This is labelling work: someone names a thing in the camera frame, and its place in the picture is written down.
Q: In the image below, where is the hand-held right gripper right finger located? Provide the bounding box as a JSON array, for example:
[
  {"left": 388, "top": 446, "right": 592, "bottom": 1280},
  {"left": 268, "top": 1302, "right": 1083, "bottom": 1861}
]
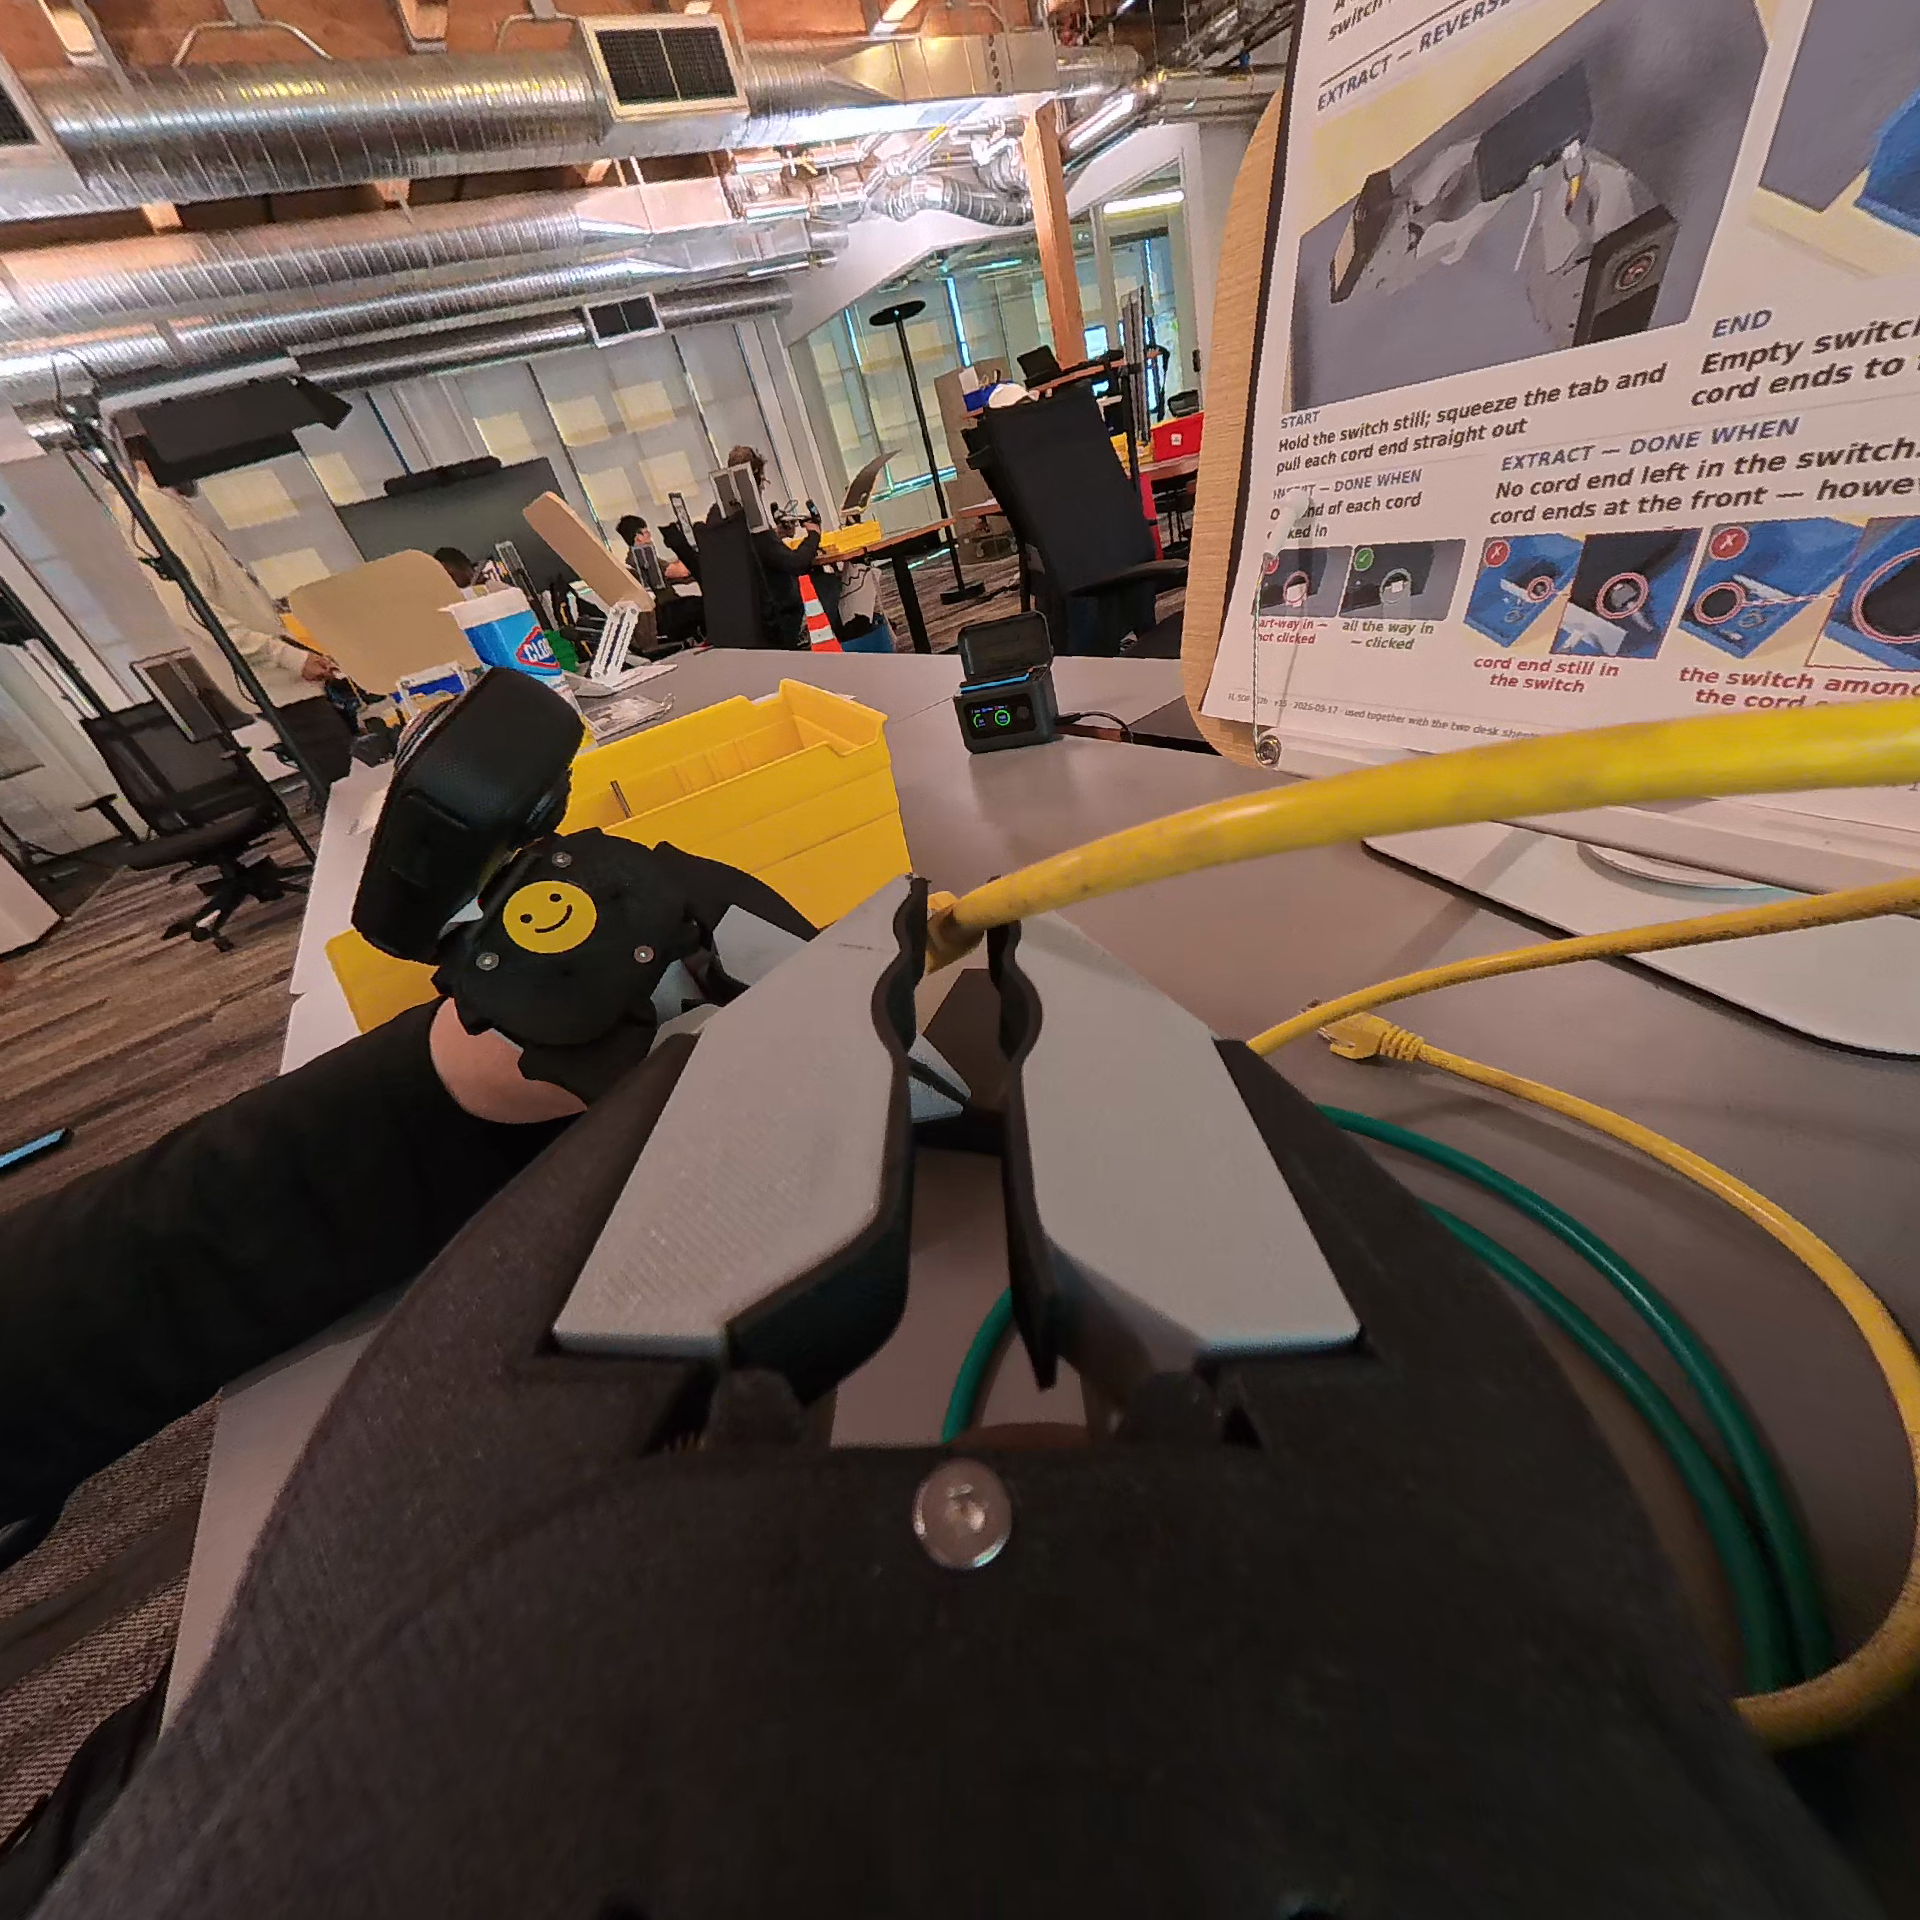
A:
[{"left": 982, "top": 909, "right": 1365, "bottom": 1430}]

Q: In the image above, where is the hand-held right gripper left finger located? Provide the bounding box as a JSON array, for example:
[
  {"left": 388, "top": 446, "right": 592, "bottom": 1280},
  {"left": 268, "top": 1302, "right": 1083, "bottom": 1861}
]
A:
[{"left": 552, "top": 877, "right": 933, "bottom": 1366}]

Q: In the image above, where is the green ethernet cable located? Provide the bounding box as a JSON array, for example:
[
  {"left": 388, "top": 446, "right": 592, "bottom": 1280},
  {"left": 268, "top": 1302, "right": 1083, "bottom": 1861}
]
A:
[{"left": 941, "top": 1104, "right": 1840, "bottom": 1695}]

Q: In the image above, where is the yellow ethernet cable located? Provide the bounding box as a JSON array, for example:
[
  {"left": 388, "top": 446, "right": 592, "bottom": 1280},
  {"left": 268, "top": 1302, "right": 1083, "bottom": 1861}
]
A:
[{"left": 922, "top": 696, "right": 1920, "bottom": 1748}]

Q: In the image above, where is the person's left forearm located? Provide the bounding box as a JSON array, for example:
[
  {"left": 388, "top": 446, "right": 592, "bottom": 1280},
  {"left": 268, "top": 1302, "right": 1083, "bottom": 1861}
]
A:
[{"left": 0, "top": 1006, "right": 602, "bottom": 1525}]

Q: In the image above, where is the person's left hand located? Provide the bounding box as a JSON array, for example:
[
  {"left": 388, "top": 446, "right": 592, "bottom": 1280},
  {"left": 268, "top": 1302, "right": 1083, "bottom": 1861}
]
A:
[{"left": 430, "top": 1001, "right": 589, "bottom": 1120}]

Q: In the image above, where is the yellow plastic bin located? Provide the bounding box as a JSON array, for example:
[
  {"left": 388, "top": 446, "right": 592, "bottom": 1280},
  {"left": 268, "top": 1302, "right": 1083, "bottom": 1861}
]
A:
[{"left": 324, "top": 679, "right": 912, "bottom": 1037}]

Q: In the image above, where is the white lattice stand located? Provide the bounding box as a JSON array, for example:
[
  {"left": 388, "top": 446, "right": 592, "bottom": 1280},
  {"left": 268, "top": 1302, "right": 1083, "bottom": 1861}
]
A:
[{"left": 586, "top": 591, "right": 681, "bottom": 694}]

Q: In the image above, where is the small black charging case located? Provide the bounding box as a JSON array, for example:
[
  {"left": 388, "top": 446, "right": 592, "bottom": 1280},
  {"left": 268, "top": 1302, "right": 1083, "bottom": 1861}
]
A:
[{"left": 952, "top": 613, "right": 1059, "bottom": 755}]

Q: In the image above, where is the disinfecting wipes canister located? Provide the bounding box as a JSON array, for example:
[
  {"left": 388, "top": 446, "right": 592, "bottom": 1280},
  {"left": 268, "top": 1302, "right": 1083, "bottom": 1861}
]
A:
[{"left": 441, "top": 587, "right": 582, "bottom": 707}]

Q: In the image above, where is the beige rounded board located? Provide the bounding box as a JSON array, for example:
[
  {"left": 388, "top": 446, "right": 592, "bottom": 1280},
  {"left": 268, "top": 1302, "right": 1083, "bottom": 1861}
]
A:
[{"left": 288, "top": 551, "right": 484, "bottom": 696}]

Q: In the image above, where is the black mesh office chair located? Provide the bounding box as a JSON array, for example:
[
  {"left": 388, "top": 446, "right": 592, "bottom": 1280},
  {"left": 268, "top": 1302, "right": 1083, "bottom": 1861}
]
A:
[{"left": 82, "top": 702, "right": 313, "bottom": 953}]

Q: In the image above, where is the tilted wooden board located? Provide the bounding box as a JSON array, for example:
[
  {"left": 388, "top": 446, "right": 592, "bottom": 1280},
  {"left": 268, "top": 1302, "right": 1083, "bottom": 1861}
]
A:
[{"left": 522, "top": 492, "right": 659, "bottom": 615}]

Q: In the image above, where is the black studio light panel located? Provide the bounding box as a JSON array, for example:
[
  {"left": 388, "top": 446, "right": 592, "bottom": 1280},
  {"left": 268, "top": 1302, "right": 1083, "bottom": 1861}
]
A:
[{"left": 136, "top": 375, "right": 354, "bottom": 486}]

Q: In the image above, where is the black floor lamp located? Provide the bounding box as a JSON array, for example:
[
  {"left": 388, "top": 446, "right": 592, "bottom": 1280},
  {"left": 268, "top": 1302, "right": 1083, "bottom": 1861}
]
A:
[{"left": 870, "top": 300, "right": 988, "bottom": 606}]

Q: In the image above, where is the white board stand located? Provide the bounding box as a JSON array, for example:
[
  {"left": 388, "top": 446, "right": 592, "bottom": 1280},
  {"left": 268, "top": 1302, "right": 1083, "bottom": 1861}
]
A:
[{"left": 1362, "top": 743, "right": 1920, "bottom": 1055}]

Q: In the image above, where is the wooden display board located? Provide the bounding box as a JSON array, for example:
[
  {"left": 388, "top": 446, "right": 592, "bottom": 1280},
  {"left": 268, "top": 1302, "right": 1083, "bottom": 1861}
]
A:
[{"left": 1179, "top": 81, "right": 1309, "bottom": 769}]

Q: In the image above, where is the printed instruction sheet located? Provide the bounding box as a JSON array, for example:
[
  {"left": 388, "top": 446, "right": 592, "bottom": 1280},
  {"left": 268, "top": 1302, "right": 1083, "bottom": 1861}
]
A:
[{"left": 1201, "top": 0, "right": 1920, "bottom": 751}]

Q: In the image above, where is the dark wall monitor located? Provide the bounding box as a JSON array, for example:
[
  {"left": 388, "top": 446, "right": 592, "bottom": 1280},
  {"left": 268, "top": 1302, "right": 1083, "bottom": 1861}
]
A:
[{"left": 336, "top": 456, "right": 566, "bottom": 583}]

